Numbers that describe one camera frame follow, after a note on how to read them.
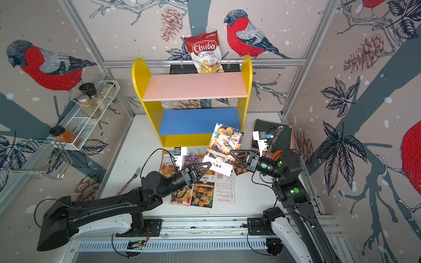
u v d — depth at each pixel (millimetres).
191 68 910
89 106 715
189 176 539
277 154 516
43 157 590
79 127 739
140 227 656
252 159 524
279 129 1104
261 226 726
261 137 551
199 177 563
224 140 590
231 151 586
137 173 907
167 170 927
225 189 856
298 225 456
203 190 854
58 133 590
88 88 737
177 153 579
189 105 1222
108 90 849
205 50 828
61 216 459
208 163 581
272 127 1115
